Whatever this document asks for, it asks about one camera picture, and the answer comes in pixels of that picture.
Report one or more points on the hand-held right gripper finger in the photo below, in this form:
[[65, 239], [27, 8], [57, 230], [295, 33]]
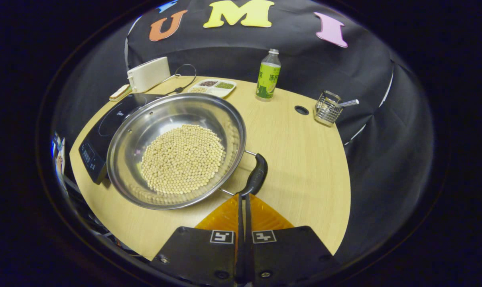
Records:
[[240, 239], [248, 239]]

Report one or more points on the stainless steel pot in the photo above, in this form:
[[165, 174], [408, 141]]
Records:
[[145, 123]]

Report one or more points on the black induction cooktop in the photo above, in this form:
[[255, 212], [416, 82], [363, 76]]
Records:
[[105, 127]]

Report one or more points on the pile of soybeans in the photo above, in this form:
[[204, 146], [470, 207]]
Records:
[[183, 159]]

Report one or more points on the black table grommet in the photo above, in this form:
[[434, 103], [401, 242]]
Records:
[[301, 110]]

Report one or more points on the white divided dish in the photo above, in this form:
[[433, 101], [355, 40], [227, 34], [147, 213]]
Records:
[[221, 92]]

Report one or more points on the green label drink bottle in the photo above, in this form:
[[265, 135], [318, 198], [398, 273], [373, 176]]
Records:
[[268, 79]]

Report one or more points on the white toaster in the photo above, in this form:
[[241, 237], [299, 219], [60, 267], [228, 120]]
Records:
[[149, 75]]

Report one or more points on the bread slice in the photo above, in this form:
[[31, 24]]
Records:
[[120, 91]]

